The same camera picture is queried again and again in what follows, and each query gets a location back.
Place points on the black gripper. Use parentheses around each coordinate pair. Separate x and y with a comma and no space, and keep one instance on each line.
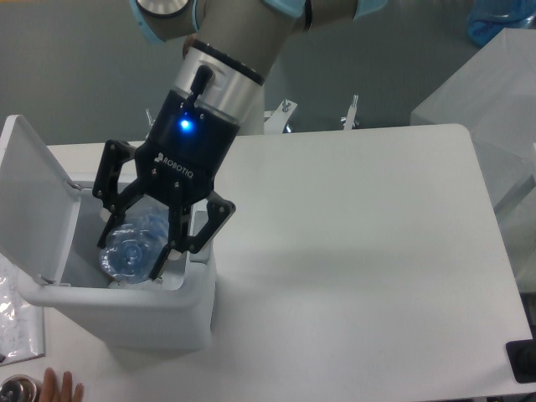
(176,165)

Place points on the crushed clear plastic bottle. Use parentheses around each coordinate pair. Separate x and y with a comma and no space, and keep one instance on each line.
(132,248)

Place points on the clear plastic cup with straw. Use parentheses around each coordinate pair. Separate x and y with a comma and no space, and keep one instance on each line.
(147,285)

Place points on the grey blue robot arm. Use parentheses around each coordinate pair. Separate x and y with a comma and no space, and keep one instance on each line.
(235,44)

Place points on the white trash can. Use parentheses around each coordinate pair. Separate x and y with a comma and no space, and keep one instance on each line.
(177,317)

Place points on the white trash can lid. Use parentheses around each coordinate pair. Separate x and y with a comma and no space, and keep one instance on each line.
(49,222)

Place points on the person's hand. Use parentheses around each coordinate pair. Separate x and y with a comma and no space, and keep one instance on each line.
(64,390)

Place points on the clear plastic bag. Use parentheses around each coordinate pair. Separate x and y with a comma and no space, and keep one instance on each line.
(22,325)

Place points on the metal clamp screw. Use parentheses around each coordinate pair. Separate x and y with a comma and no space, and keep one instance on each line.
(350,120)

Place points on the round metal object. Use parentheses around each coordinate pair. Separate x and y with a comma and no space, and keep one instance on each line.
(20,388)

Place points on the blue water jug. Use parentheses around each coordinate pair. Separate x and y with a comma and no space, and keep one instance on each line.
(487,19)

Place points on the black device at table edge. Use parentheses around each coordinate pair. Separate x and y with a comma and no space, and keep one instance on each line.
(521,355)

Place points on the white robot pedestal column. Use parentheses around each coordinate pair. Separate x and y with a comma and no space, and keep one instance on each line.
(254,122)

